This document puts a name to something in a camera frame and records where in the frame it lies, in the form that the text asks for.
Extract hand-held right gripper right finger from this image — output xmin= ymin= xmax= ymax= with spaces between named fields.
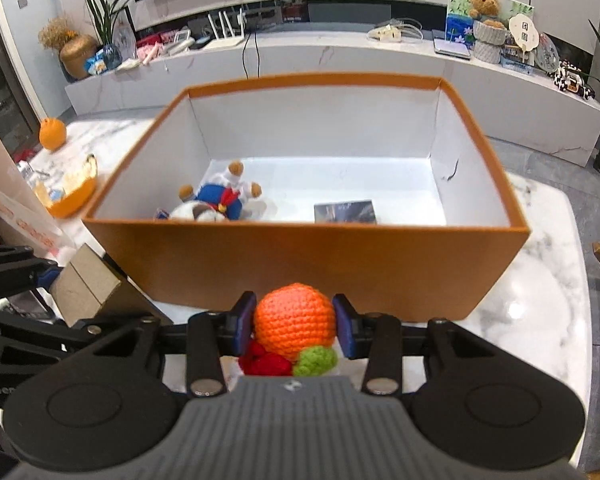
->
xmin=332 ymin=293 xmax=511 ymax=397

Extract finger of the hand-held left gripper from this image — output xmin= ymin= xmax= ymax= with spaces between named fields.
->
xmin=0 ymin=305 xmax=88 ymax=367
xmin=0 ymin=245 xmax=62 ymax=292

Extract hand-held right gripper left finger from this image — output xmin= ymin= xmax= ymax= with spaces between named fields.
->
xmin=70 ymin=291 xmax=257 ymax=398

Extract crocheted orange toy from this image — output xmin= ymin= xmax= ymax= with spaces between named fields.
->
xmin=237 ymin=282 xmax=339 ymax=378

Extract brown cardboard block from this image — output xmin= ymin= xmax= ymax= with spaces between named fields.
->
xmin=50 ymin=243 xmax=175 ymax=328

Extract orange cardboard box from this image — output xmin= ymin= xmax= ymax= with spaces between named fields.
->
xmin=81 ymin=74 xmax=531 ymax=323

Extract white carton orange print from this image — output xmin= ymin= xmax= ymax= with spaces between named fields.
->
xmin=0 ymin=130 xmax=63 ymax=261

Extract orange peel shaped bowl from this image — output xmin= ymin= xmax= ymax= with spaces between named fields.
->
xmin=35 ymin=154 xmax=98 ymax=219

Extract dark printed card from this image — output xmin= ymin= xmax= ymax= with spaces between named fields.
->
xmin=313 ymin=200 xmax=381 ymax=224

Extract blue white plush doll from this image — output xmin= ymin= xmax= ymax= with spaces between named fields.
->
xmin=155 ymin=160 xmax=263 ymax=223

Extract orange fruit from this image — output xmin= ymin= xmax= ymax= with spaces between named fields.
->
xmin=38 ymin=117 xmax=67 ymax=152

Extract gold vase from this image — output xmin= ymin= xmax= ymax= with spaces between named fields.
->
xmin=59 ymin=35 xmax=98 ymax=81

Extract blue snack packet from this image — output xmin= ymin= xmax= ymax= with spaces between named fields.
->
xmin=84 ymin=50 xmax=108 ymax=77

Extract dried yellow flowers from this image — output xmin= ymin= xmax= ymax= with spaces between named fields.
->
xmin=38 ymin=16 xmax=78 ymax=51

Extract pink toy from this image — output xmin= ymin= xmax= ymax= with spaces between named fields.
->
xmin=136 ymin=42 xmax=168 ymax=63

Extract green leafy plant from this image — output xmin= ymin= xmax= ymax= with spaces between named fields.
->
xmin=84 ymin=0 xmax=133 ymax=48

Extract white marble tv cabinet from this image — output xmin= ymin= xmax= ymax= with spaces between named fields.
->
xmin=64 ymin=32 xmax=600 ymax=168

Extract white screen device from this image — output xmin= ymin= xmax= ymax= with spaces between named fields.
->
xmin=162 ymin=30 xmax=196 ymax=56

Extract white router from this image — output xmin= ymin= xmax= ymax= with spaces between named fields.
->
xmin=207 ymin=7 xmax=246 ymax=51

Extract white power strip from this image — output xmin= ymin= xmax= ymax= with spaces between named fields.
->
xmin=367 ymin=20 xmax=423 ymax=43

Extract grey flat device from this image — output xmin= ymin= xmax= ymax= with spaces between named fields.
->
xmin=432 ymin=37 xmax=473 ymax=61

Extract white knitted basket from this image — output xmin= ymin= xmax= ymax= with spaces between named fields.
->
xmin=472 ymin=40 xmax=503 ymax=65
xmin=472 ymin=19 xmax=508 ymax=46

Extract checkered toy car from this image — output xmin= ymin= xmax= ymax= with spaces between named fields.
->
xmin=552 ymin=60 xmax=598 ymax=101

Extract round patterned fan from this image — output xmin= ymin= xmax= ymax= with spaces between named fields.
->
xmin=534 ymin=32 xmax=561 ymax=73

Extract white paper hand fan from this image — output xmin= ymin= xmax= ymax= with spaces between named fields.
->
xmin=507 ymin=14 xmax=538 ymax=63

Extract brown teddy bear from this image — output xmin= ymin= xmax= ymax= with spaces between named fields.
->
xmin=469 ymin=0 xmax=501 ymax=22

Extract black picture frame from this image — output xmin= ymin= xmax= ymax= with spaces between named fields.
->
xmin=112 ymin=8 xmax=137 ymax=61

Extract black cable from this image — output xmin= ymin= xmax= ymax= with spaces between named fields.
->
xmin=241 ymin=30 xmax=261 ymax=81

